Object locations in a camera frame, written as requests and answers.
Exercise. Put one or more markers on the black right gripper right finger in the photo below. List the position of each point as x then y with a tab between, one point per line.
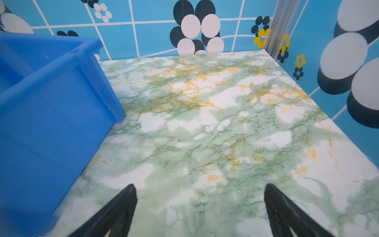
287	219

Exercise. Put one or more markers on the aluminium corner post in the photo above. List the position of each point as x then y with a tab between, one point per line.
280	23

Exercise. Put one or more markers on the blue plastic bin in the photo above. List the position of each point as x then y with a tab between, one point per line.
57	107

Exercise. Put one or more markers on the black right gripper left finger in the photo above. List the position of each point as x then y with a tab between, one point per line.
114	219

